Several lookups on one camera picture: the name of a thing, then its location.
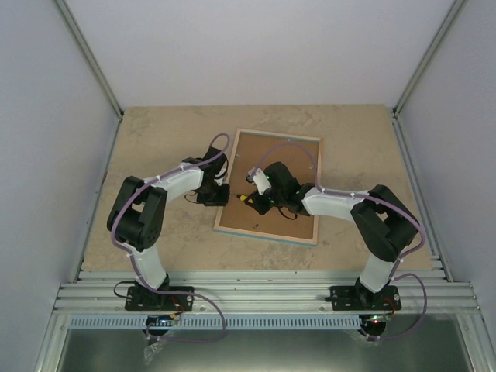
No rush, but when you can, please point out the yellow screwdriver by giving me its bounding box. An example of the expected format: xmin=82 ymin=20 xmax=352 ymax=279
xmin=236 ymin=195 xmax=253 ymax=203

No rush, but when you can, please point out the teal picture frame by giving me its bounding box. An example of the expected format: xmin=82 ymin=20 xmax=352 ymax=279
xmin=214 ymin=129 xmax=323 ymax=246

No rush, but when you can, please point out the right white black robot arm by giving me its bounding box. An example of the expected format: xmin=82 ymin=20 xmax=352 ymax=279
xmin=245 ymin=162 xmax=420 ymax=309

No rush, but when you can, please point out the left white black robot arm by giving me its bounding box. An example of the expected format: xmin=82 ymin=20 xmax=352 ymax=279
xmin=107 ymin=146 xmax=230 ymax=309

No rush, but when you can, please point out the left controller board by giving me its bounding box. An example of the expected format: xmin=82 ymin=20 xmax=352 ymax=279
xmin=145 ymin=313 xmax=181 ymax=328

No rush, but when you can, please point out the controller board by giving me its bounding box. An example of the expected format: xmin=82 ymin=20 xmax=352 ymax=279
xmin=363 ymin=313 xmax=391 ymax=324
xmin=145 ymin=313 xmax=181 ymax=328

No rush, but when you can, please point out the right controller board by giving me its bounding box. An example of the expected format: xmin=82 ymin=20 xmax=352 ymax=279
xmin=363 ymin=313 xmax=391 ymax=324

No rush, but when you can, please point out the clear plastic bag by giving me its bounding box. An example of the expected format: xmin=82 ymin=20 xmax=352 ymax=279
xmin=143 ymin=340 xmax=166 ymax=365

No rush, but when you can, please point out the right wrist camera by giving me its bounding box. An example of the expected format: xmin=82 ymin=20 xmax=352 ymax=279
xmin=246 ymin=167 xmax=271 ymax=195

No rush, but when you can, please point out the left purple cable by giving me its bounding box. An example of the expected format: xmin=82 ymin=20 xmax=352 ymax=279
xmin=111 ymin=133 xmax=232 ymax=344

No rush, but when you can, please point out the purple cable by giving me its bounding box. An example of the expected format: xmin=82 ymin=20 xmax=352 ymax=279
xmin=111 ymin=133 xmax=232 ymax=344
xmin=255 ymin=142 xmax=429 ymax=342

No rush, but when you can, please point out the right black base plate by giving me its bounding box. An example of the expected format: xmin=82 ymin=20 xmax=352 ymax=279
xmin=325 ymin=285 xmax=402 ymax=311

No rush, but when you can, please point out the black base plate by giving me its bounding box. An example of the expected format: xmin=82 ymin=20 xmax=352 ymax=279
xmin=325 ymin=285 xmax=402 ymax=311
xmin=124 ymin=284 xmax=195 ymax=312

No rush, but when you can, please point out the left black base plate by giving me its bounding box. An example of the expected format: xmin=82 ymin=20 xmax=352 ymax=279
xmin=124 ymin=284 xmax=195 ymax=312

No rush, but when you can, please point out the grey slotted cable duct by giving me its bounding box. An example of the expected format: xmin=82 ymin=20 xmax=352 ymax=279
xmin=68 ymin=315 xmax=361 ymax=330

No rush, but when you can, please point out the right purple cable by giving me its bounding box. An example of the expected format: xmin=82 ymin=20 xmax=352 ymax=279
xmin=255 ymin=142 xmax=429 ymax=342

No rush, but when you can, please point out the aluminium rail base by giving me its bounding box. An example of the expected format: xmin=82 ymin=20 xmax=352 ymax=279
xmin=53 ymin=270 xmax=481 ymax=315

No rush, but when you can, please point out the left aluminium corner post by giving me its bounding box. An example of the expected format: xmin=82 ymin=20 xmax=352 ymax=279
xmin=53 ymin=0 xmax=124 ymax=121

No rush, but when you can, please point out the aluminium corner post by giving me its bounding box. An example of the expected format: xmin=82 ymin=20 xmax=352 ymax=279
xmin=391 ymin=0 xmax=468 ymax=119
xmin=53 ymin=0 xmax=124 ymax=121

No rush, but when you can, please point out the right aluminium corner post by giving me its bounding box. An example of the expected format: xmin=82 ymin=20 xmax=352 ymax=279
xmin=391 ymin=0 xmax=468 ymax=119

